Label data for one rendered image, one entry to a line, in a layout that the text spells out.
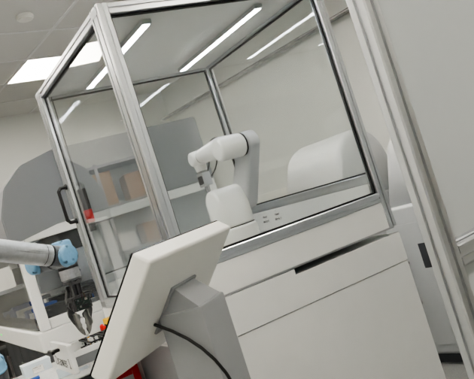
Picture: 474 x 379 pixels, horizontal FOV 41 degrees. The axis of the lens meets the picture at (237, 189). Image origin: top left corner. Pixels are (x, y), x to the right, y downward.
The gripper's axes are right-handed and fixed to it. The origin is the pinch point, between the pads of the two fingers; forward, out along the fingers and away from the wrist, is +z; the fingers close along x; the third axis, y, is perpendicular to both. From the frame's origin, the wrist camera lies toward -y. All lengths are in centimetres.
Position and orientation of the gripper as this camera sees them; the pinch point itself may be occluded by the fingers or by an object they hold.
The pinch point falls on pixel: (86, 331)
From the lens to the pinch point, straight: 250.4
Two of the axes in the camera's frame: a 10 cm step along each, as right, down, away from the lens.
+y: 4.6, -1.7, -8.7
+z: 2.9, 9.6, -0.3
